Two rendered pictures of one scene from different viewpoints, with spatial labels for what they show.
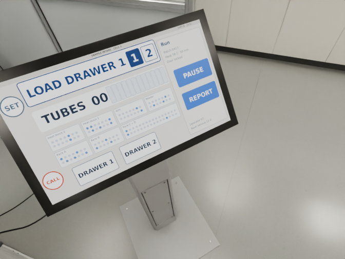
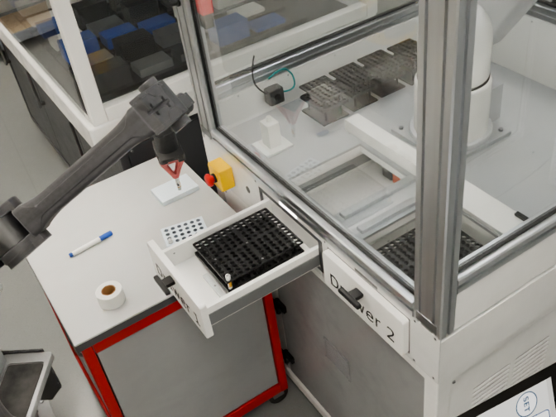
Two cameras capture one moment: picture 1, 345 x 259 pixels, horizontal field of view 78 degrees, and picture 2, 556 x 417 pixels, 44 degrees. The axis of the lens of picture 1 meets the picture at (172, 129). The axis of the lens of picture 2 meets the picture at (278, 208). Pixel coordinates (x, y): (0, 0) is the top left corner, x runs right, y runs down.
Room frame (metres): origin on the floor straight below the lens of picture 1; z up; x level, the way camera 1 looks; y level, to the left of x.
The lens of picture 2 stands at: (0.43, -0.34, 2.05)
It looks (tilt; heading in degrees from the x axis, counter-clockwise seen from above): 39 degrees down; 129
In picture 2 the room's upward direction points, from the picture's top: 8 degrees counter-clockwise
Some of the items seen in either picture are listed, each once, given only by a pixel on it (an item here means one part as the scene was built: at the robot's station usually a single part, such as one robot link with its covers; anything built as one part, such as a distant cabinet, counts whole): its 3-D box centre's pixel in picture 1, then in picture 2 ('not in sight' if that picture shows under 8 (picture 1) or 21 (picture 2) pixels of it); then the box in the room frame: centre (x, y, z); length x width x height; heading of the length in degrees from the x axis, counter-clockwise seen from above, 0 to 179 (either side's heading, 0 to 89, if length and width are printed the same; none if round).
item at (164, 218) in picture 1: (156, 194); not in sight; (0.38, 0.10, 0.51); 0.50 x 0.45 x 1.02; 23
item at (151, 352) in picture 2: not in sight; (159, 318); (-0.90, 0.62, 0.38); 0.62 x 0.58 x 0.76; 156
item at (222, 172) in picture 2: not in sight; (220, 174); (-0.71, 0.85, 0.88); 0.07 x 0.05 x 0.07; 156
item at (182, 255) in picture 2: not in sight; (251, 251); (-0.44, 0.63, 0.86); 0.40 x 0.26 x 0.06; 66
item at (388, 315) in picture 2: not in sight; (363, 299); (-0.11, 0.60, 0.87); 0.29 x 0.02 x 0.11; 156
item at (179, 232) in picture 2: not in sight; (185, 236); (-0.72, 0.66, 0.78); 0.12 x 0.08 x 0.04; 54
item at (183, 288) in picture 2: not in sight; (179, 286); (-0.53, 0.44, 0.87); 0.29 x 0.02 x 0.11; 156
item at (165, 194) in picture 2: not in sight; (174, 189); (-0.90, 0.83, 0.77); 0.13 x 0.09 x 0.02; 67
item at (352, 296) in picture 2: not in sight; (353, 295); (-0.12, 0.58, 0.91); 0.07 x 0.04 x 0.01; 156
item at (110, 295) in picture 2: not in sight; (110, 294); (-0.75, 0.39, 0.78); 0.07 x 0.07 x 0.04
